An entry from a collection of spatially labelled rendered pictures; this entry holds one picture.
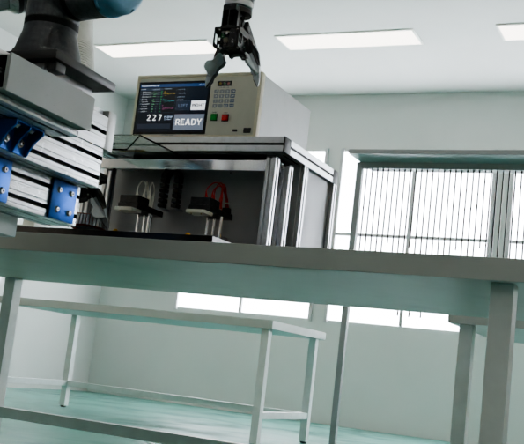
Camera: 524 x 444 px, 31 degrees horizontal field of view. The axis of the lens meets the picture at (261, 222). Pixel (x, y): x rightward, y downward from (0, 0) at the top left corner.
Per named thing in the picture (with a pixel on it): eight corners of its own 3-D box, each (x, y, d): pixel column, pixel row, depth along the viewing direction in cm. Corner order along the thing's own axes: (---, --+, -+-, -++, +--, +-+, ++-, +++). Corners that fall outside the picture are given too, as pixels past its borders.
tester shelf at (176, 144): (284, 151, 267) (285, 136, 267) (86, 150, 296) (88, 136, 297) (336, 186, 306) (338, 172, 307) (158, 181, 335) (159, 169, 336)
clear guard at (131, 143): (126, 150, 258) (129, 129, 259) (55, 149, 268) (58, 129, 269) (184, 177, 287) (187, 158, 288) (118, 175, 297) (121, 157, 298)
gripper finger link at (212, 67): (190, 75, 239) (212, 46, 238) (201, 83, 244) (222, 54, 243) (198, 81, 238) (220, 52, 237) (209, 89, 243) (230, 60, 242)
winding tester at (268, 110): (254, 138, 274) (262, 71, 278) (129, 138, 293) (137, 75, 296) (305, 170, 309) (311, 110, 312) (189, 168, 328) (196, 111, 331)
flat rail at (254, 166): (270, 170, 267) (272, 160, 267) (91, 167, 293) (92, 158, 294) (272, 171, 268) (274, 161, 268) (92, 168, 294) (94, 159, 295)
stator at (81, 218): (92, 225, 258) (95, 211, 259) (60, 224, 263) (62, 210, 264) (115, 235, 268) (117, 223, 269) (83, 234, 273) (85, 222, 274)
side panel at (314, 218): (293, 271, 276) (305, 165, 281) (284, 270, 277) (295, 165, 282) (327, 284, 301) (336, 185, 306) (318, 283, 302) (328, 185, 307)
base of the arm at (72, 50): (53, 55, 191) (60, 9, 193) (-6, 56, 198) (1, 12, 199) (93, 78, 205) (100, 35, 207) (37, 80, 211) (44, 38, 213)
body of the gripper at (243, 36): (210, 48, 236) (217, 3, 238) (225, 61, 244) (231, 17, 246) (238, 48, 233) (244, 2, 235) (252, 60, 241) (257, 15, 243)
